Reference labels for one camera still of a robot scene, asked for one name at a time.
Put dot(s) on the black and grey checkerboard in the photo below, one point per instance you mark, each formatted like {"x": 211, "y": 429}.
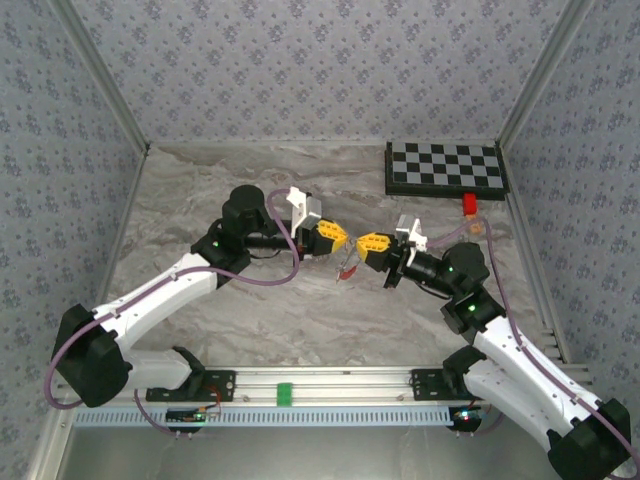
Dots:
{"x": 445, "y": 167}

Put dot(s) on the left circuit board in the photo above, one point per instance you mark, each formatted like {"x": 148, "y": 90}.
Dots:
{"x": 185, "y": 415}

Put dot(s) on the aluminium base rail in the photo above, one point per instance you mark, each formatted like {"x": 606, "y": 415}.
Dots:
{"x": 325, "y": 387}

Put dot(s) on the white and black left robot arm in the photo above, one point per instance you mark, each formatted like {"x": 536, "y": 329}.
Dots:
{"x": 150, "y": 300}

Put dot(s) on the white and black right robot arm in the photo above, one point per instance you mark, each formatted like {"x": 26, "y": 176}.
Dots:
{"x": 525, "y": 380}

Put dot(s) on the green clip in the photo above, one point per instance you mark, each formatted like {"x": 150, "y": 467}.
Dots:
{"x": 284, "y": 393}

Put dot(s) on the right circuit board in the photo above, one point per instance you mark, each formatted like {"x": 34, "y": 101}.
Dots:
{"x": 467, "y": 415}

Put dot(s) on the circuit board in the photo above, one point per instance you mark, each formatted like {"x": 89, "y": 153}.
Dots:
{"x": 185, "y": 415}
{"x": 467, "y": 415}

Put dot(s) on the red plastic block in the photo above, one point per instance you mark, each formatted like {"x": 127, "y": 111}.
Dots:
{"x": 469, "y": 202}

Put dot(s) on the aluminium side rail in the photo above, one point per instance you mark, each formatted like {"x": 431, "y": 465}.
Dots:
{"x": 531, "y": 250}
{"x": 116, "y": 250}

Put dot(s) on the aluminium frame post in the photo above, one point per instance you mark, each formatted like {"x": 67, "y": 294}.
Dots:
{"x": 542, "y": 75}

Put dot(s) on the orange key tag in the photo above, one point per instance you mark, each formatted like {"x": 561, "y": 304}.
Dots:
{"x": 475, "y": 228}

